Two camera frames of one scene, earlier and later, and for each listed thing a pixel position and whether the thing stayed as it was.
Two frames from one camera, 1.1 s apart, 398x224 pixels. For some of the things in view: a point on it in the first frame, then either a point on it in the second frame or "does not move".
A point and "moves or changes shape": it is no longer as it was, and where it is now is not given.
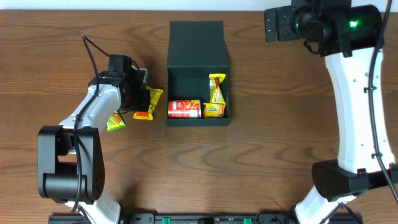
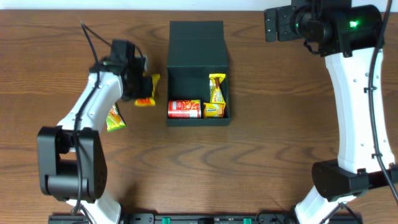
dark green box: [195, 50] does not move
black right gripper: [284, 15] does not move
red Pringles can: [185, 109] does not move
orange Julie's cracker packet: [214, 110] does not move
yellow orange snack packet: [148, 115] moves or changes shape
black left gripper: [145, 101] to [147, 91]
